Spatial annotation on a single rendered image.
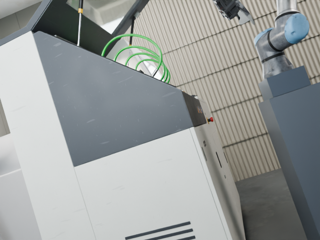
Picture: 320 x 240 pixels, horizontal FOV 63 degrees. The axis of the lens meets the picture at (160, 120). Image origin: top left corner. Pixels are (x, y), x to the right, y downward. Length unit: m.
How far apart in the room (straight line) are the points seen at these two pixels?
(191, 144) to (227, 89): 2.34
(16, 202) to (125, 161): 1.92
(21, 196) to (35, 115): 1.61
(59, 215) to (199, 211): 0.65
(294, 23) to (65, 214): 1.34
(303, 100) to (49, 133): 1.18
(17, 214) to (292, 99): 2.54
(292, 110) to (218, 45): 2.23
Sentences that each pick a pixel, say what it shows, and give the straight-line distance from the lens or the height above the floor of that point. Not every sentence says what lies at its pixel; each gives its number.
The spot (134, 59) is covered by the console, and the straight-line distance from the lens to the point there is 1.92.
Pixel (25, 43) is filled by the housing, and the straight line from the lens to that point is 1.46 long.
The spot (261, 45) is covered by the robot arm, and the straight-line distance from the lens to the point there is 1.46.
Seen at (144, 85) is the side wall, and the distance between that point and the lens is 1.12.
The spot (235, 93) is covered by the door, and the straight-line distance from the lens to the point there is 3.37.
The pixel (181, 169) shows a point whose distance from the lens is 1.10.
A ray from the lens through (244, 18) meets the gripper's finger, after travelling 1.34.
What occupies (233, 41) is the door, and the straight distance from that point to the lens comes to 3.51.
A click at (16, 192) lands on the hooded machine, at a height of 0.74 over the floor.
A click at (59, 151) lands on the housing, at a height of 0.88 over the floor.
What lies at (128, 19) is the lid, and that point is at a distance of 1.94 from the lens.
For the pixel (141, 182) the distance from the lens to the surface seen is 1.15.
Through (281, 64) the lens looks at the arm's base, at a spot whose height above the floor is 0.94.
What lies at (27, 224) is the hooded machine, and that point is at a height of 0.42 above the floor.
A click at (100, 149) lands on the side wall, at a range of 1.20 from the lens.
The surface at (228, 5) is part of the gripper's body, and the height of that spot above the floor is 1.26.
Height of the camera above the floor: 0.79
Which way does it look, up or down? 4 degrees up
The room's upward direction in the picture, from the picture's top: 19 degrees counter-clockwise
